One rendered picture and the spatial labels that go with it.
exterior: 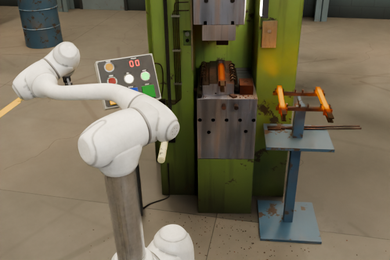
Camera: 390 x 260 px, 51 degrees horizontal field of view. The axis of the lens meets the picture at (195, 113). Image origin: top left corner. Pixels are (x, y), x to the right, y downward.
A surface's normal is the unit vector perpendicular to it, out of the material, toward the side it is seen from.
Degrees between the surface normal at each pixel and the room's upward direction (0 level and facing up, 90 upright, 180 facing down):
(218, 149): 90
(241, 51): 90
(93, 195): 0
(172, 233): 6
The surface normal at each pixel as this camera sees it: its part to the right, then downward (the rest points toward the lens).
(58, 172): -0.01, -0.89
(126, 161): 0.62, 0.41
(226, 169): -0.04, 0.46
